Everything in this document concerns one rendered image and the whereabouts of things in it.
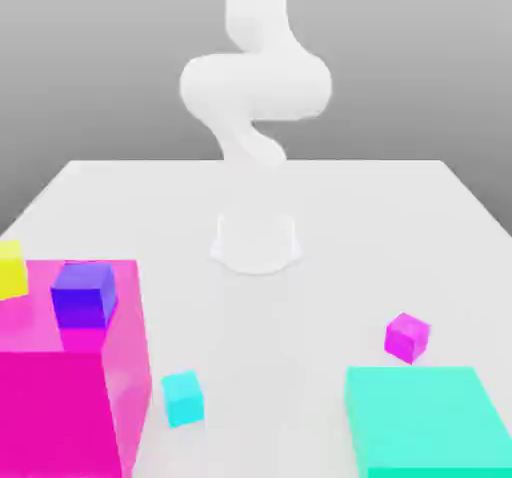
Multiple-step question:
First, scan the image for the small blue cube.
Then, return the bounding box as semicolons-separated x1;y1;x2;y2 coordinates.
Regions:
50;262;118;330

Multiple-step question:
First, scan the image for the small yellow cube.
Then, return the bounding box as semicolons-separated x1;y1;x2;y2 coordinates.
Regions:
0;239;30;301

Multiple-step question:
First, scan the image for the large pink box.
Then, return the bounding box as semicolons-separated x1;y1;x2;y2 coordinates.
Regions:
0;258;154;478

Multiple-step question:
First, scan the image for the small magenta cube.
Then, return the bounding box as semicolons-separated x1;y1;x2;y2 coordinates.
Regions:
383;312;432;366

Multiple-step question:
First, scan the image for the large turquoise box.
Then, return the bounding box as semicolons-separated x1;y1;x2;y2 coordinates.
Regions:
344;365;512;478

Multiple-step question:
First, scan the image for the small cyan cube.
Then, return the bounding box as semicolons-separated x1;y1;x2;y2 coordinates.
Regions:
160;369;206;430

